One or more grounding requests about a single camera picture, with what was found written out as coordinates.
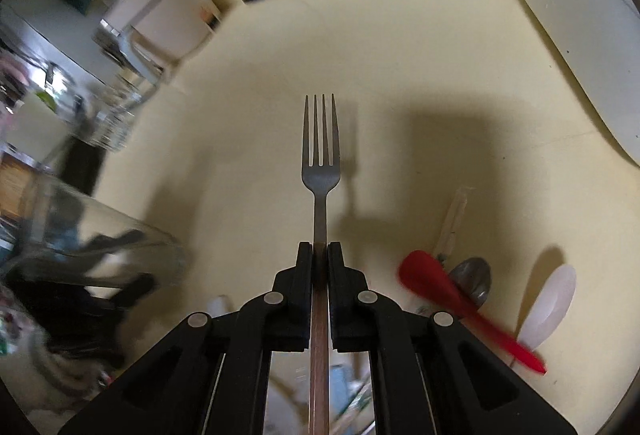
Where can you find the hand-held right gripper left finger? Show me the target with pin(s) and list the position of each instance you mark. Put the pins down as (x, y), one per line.
(300, 295)

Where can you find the clear glass jar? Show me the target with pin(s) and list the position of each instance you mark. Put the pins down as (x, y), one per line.
(60, 220)

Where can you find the wrapped wooden chopsticks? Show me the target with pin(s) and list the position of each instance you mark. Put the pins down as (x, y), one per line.
(452, 225)

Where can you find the cream electric pot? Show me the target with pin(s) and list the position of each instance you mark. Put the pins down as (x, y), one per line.
(170, 15)

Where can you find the red plastic spoon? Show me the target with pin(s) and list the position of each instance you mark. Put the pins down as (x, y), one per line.
(430, 280)

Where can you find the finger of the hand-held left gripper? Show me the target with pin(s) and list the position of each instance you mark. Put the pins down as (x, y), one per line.
(135, 287)
(115, 241)

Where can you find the white cutting board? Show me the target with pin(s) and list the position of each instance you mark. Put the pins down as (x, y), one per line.
(575, 15)

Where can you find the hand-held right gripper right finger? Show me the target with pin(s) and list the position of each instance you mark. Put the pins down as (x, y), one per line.
(342, 295)

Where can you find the white plastic spoon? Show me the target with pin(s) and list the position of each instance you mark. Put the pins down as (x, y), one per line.
(552, 300)

